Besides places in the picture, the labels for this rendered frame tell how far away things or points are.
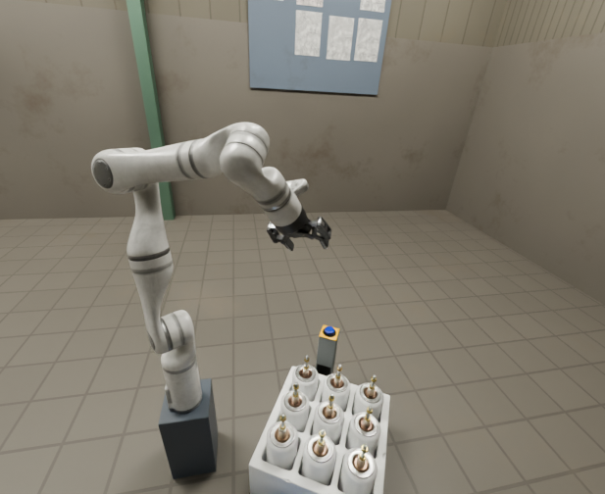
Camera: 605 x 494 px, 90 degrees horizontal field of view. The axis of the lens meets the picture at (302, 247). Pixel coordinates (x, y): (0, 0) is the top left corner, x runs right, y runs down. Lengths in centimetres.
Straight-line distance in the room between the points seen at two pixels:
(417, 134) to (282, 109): 138
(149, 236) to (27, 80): 264
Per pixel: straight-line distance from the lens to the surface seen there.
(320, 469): 105
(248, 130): 54
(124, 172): 70
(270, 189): 56
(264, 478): 115
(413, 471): 139
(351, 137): 317
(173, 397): 105
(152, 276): 79
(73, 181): 338
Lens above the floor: 118
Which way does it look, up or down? 28 degrees down
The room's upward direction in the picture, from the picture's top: 3 degrees clockwise
